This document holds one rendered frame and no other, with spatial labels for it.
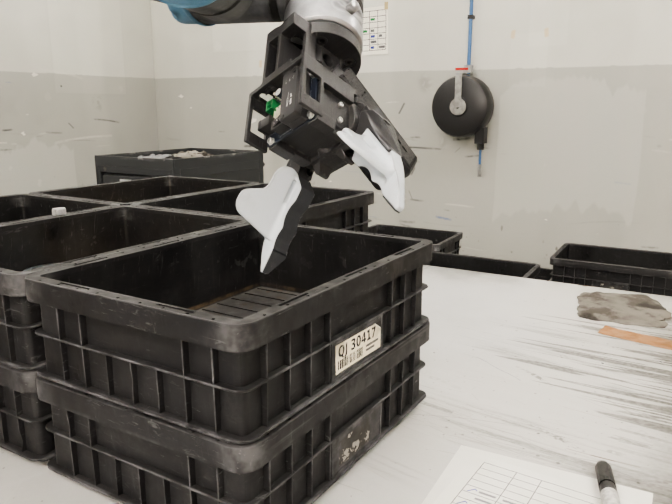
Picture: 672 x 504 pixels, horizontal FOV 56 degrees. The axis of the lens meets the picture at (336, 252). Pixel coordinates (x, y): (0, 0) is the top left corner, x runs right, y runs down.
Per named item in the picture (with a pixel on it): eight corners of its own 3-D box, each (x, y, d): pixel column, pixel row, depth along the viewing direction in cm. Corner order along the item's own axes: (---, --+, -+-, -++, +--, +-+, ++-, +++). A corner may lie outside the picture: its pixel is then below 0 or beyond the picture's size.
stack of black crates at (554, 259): (668, 372, 235) (683, 253, 225) (663, 405, 210) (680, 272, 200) (556, 352, 255) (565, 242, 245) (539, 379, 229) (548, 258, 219)
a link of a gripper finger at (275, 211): (205, 245, 54) (253, 147, 54) (260, 268, 58) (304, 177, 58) (221, 254, 52) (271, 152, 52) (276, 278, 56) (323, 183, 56)
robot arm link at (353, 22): (324, 60, 65) (384, 16, 60) (323, 94, 63) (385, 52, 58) (268, 18, 61) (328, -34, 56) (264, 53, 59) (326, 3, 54)
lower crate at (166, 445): (250, 576, 56) (245, 452, 53) (39, 476, 71) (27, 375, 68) (431, 401, 89) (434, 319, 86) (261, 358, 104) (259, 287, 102)
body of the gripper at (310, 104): (240, 150, 52) (253, 43, 58) (316, 193, 58) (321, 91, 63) (303, 106, 47) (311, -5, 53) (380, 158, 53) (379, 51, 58)
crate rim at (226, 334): (242, 356, 51) (241, 327, 51) (18, 298, 67) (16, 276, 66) (436, 257, 85) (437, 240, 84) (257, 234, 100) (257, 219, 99)
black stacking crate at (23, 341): (28, 383, 69) (17, 281, 66) (-109, 333, 84) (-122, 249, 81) (257, 293, 102) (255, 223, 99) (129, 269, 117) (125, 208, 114)
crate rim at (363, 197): (257, 234, 100) (257, 219, 99) (126, 217, 115) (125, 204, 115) (377, 202, 133) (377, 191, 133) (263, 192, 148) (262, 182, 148)
